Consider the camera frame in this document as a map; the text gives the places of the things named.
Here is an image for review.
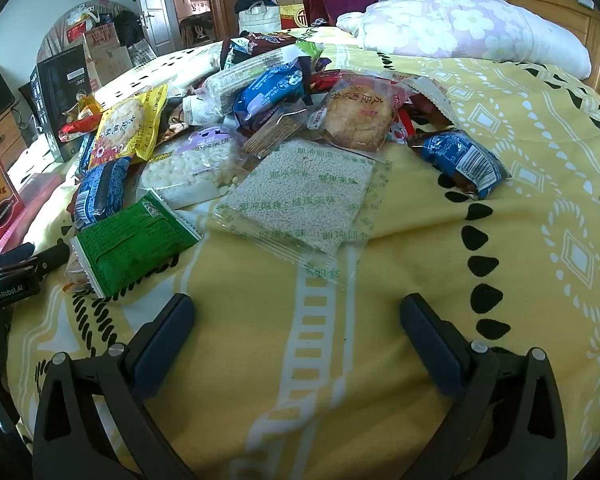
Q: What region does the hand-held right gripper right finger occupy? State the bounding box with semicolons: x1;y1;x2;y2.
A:
400;294;568;480

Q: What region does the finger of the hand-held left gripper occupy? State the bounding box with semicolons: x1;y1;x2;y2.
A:
30;244;72;279
0;241;37;272

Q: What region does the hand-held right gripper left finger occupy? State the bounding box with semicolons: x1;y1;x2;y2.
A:
32;292;198;480

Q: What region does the green snack packet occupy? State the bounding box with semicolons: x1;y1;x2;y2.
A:
69;189;204;300

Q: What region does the blue white patterned snack packet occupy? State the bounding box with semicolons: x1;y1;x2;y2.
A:
71;156;132;234

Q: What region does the yellow peach cake packet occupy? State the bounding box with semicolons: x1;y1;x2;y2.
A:
88;84;169;169

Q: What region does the dark blue barcode snack packet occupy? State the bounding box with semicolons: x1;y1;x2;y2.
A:
419;129;512;202

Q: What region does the clear sesame cake packet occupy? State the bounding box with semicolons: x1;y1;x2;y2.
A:
211;139;394;287

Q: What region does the yellow patterned bedspread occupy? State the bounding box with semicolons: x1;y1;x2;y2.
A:
5;27;600;480

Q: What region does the wooden dresser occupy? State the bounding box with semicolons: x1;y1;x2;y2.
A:
0;106;29;172

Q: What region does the red orange foil packet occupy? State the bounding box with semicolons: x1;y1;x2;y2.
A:
56;94;104;144

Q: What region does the purple white puffed rice packet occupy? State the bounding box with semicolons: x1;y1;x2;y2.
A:
136;126;247;212

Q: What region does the black printed box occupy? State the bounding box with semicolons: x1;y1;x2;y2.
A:
29;44;102;162

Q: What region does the cloth covered round table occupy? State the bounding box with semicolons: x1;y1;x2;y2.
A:
34;0;142;62

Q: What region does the clear brown cracker packet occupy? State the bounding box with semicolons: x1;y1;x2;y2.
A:
241;109;309;159

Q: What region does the red plastic bag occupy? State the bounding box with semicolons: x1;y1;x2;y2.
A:
65;11;99;44

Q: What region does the clear round pastry packet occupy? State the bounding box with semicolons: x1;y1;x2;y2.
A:
306;73;399;154

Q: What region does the clear serrated wrapper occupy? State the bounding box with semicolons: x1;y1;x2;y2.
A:
394;74;462;127

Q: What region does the clear long wafer packet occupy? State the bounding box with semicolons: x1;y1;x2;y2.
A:
201;44;302;114

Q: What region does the pile of assorted snack packets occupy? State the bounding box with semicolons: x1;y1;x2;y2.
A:
220;30;411;111

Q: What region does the white tote bag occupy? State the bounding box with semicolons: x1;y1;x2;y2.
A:
237;1;283;37

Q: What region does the floral pillow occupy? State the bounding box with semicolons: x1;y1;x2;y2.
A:
336;0;594;79

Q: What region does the black bag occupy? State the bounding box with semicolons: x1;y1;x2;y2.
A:
234;0;277;14

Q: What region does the red gold gift box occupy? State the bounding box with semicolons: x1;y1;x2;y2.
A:
278;0;327;32

